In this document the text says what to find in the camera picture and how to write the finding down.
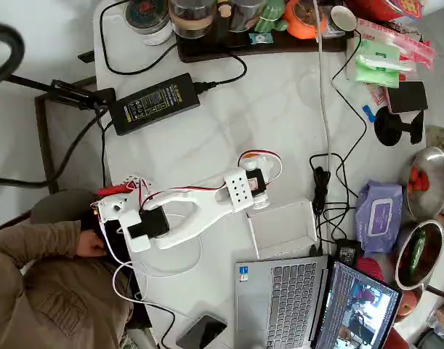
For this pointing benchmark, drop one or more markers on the red printed sachet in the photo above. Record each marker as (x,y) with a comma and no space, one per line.
(378,95)

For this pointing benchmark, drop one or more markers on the red cloth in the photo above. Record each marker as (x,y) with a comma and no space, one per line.
(368,267)

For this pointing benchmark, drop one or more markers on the black smartphone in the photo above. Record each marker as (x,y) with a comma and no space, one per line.
(201,332)

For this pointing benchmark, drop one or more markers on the teal candy packet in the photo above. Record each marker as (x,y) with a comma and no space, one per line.
(261,38)

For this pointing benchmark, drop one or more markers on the clear glass jar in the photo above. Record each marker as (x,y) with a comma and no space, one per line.
(243,14)

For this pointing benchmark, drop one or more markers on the purple wet wipes pack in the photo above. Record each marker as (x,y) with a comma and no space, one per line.
(379,218)

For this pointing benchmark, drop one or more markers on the black clamp bracket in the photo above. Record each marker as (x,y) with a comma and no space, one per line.
(65,92)

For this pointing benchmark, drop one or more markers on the silver laptop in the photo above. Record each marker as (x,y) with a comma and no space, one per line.
(290,301)

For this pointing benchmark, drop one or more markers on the red apple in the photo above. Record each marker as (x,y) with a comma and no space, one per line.
(407,305)

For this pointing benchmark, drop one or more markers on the blue clip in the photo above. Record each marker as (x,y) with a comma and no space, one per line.
(368,113)

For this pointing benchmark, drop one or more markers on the person bare hand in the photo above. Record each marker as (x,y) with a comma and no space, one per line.
(92,245)

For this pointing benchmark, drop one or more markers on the brown sleeved forearm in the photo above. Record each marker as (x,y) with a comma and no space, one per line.
(32,240)

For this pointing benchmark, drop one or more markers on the deep steel bowl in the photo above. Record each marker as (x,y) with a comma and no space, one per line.
(427,261)

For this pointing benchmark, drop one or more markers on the green cucumber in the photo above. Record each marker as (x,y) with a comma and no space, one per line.
(418,251)

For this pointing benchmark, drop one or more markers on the glass jar with lid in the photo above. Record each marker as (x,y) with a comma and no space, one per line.
(147,16)

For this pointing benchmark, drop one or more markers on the red clamp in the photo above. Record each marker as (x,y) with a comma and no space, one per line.
(110,190)

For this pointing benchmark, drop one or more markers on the green tissue pack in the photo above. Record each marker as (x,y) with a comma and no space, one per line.
(374,74)

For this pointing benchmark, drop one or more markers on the person brown jacket torso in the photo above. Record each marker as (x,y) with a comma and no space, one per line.
(54,301)

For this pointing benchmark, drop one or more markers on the glass jar dark contents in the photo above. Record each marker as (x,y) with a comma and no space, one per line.
(192,18)

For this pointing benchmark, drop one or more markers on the black phone stand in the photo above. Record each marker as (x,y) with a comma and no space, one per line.
(388,127)

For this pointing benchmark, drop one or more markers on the wide steel bowl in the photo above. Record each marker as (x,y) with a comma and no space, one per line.
(432,203)

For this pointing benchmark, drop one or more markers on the green cactus figurine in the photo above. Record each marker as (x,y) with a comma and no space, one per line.
(269,16)

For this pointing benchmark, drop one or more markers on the black phone pink case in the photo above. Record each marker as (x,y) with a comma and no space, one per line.
(407,97)

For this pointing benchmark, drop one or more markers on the red strawberry pile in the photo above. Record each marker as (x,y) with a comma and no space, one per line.
(419,180)

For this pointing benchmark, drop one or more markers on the small black block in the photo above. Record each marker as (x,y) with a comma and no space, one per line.
(86,57)

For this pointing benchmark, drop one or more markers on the dark tea tray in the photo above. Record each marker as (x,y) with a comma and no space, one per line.
(279,45)

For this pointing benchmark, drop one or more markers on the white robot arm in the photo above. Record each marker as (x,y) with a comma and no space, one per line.
(238,191)

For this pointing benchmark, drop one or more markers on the clear bag red print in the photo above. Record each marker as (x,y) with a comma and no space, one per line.
(418,47)

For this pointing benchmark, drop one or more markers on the dark wooden chair frame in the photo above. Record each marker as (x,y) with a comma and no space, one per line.
(43,145)

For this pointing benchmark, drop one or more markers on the orange teapot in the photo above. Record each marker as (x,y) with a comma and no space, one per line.
(301,29)

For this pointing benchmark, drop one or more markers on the red gift package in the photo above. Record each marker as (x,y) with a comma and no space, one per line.
(374,7)

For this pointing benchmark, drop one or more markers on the black power adapter brick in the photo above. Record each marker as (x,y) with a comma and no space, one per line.
(154,103)

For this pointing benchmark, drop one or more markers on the small black charger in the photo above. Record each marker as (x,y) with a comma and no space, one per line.
(349,251)

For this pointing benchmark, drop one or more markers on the white green wrapper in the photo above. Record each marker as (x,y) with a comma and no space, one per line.
(385,63)

